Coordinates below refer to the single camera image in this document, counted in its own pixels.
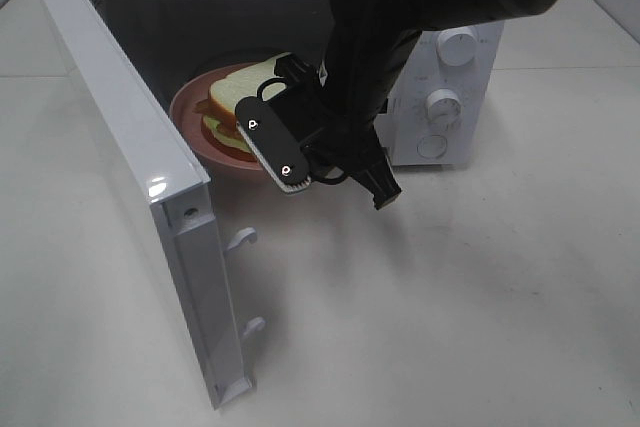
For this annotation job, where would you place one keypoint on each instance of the lower white timer knob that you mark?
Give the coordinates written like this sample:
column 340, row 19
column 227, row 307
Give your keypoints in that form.
column 443, row 108

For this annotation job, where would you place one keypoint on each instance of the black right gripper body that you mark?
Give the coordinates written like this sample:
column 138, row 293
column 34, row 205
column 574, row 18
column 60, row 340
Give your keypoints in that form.
column 326, row 138

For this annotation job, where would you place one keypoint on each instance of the white microwave oven body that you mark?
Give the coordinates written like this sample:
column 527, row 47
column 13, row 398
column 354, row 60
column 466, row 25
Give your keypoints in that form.
column 164, row 54

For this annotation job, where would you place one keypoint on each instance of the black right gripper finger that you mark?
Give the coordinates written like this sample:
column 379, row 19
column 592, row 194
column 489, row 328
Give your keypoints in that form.
column 294, row 72
column 371, row 169

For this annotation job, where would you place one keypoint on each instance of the round white door button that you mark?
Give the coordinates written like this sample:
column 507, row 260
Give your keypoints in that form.
column 432, row 146

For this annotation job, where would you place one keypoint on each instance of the white microwave door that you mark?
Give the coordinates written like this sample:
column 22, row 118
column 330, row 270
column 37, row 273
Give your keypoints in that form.
column 163, row 193

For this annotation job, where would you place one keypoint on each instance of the upper white power knob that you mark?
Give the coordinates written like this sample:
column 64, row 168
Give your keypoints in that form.
column 457, row 46

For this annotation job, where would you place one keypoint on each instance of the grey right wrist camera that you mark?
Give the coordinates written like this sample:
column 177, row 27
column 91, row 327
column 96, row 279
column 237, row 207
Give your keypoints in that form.
column 273, row 145

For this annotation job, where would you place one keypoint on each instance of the toast sandwich with lettuce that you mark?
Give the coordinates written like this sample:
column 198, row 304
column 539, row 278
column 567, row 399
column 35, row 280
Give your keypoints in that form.
column 218, row 118

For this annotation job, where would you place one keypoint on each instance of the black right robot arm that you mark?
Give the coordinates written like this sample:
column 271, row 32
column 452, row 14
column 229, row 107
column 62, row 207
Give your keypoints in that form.
column 371, row 41

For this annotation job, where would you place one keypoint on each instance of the pink round plate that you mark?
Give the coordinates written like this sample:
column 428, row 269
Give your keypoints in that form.
column 188, row 122

